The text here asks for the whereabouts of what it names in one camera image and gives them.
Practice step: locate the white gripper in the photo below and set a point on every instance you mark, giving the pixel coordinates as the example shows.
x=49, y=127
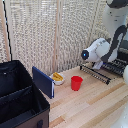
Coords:
x=97, y=65

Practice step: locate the yellow toy banana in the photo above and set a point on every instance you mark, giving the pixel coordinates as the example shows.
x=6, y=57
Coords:
x=58, y=76

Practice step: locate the beige woven folding screen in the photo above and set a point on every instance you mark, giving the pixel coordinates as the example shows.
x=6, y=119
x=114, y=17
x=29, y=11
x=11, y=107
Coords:
x=31, y=33

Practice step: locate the blue book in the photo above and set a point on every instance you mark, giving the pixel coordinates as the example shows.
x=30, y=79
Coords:
x=42, y=81

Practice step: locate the small white bowl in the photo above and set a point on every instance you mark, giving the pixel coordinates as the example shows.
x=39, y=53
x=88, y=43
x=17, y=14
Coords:
x=59, y=81

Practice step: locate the red plastic cup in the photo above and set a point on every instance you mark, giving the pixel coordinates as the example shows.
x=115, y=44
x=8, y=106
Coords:
x=76, y=83

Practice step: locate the black fabric storage box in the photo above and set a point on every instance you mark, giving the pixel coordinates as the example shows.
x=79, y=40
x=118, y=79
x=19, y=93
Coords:
x=20, y=96

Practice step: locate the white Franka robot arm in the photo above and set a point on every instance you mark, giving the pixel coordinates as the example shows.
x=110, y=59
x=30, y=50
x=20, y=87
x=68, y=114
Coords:
x=110, y=43

